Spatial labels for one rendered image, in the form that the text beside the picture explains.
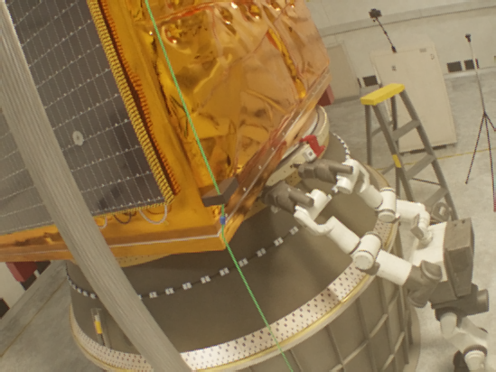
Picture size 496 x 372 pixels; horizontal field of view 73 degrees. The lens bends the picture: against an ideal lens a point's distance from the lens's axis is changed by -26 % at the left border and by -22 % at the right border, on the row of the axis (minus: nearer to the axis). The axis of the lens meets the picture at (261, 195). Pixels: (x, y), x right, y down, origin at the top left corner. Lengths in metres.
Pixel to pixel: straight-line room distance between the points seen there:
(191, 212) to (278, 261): 0.58
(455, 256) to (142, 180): 1.15
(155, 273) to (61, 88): 0.87
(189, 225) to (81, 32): 0.67
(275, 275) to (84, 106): 0.99
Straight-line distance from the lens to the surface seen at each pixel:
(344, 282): 1.79
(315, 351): 1.85
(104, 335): 1.99
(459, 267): 1.65
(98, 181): 1.30
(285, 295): 1.69
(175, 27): 1.23
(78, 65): 1.19
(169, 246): 1.33
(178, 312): 1.70
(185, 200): 1.18
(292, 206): 1.49
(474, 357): 2.11
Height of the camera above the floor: 2.32
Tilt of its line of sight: 23 degrees down
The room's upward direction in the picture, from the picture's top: 22 degrees counter-clockwise
